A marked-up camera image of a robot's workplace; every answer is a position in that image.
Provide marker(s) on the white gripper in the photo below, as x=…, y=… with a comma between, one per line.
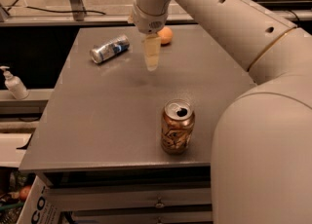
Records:
x=146, y=20

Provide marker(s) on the silver blue redbull can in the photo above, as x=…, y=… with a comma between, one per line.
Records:
x=109, y=49

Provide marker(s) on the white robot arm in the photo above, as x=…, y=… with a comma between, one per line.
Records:
x=261, y=164

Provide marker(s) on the brown gold soda can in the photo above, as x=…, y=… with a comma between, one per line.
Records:
x=177, y=124

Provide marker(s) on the orange fruit on table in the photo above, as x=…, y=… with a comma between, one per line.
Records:
x=166, y=35

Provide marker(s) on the white pump lotion bottle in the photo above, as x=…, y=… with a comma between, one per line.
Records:
x=14, y=84

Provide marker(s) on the grey cabinet upper drawer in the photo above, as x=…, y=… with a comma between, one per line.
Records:
x=129, y=196

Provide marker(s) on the grey cabinet drawer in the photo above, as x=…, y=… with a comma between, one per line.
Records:
x=129, y=196
x=181, y=217

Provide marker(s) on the grey cabinet lower drawer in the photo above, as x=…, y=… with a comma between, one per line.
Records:
x=181, y=217

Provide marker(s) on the white cardboard box with letters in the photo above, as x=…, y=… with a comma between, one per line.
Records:
x=37, y=209

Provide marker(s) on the red apple in bin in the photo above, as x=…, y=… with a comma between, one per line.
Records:
x=24, y=192

